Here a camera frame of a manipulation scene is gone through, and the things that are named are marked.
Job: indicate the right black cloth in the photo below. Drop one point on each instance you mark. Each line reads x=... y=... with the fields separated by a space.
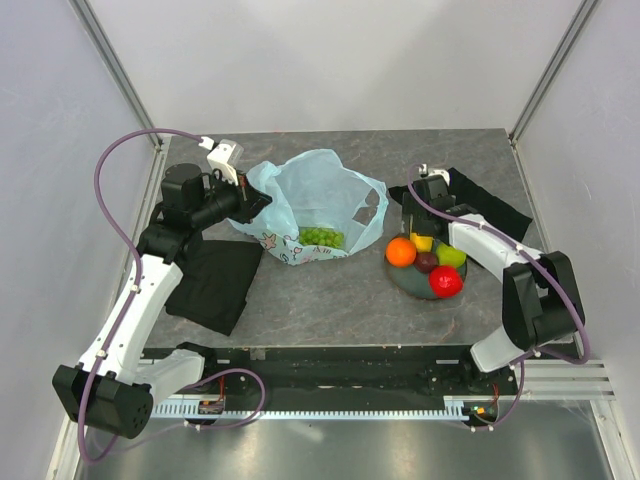
x=462 y=196

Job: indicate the yellow mango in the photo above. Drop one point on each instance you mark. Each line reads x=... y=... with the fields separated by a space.
x=422 y=243

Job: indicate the left aluminium corner post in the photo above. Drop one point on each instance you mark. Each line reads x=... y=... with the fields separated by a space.
x=110 y=58

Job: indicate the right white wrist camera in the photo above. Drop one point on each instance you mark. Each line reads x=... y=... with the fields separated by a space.
x=425 y=171

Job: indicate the black cloth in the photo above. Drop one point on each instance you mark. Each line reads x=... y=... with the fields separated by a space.
x=462 y=196
x=215 y=284

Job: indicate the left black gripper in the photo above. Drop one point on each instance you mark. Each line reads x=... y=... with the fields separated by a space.
x=248 y=199

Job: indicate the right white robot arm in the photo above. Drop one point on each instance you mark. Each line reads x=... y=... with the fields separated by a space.
x=542 y=311

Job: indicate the dark purple plum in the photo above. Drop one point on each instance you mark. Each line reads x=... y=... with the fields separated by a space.
x=426 y=262

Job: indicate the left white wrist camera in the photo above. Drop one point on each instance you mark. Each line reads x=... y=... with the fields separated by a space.
x=223 y=155

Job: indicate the green grape bunch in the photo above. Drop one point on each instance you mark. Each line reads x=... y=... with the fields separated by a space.
x=320 y=236

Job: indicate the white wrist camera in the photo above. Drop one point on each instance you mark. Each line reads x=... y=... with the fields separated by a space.
x=425 y=171
x=223 y=155

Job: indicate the light blue plastic bag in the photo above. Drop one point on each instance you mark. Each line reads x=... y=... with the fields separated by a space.
x=314 y=189

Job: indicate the left black cloth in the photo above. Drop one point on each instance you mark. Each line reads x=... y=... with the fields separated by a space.
x=215 y=284

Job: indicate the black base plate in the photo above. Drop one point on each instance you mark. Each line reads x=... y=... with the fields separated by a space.
x=430 y=371

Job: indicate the orange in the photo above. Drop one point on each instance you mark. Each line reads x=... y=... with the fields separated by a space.
x=400 y=252

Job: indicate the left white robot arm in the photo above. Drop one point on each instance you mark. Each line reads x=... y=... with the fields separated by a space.
x=106 y=389

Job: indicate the green pear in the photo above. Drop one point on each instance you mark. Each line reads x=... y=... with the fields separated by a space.
x=450 y=256

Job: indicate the dark fruit plate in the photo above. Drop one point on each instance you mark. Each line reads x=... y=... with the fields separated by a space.
x=415 y=283

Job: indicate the toothed cable duct rail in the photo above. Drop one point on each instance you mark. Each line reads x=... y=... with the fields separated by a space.
x=194 y=409

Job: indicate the right aluminium corner post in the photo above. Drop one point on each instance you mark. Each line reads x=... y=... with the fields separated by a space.
x=561 y=53

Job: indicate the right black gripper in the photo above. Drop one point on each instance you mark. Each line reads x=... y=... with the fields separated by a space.
x=410 y=205

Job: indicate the red apple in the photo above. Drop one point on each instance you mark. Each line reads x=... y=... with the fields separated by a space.
x=445 y=281

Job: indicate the aluminium corner post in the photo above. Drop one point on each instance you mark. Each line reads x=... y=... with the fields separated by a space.
x=110 y=58
x=561 y=53

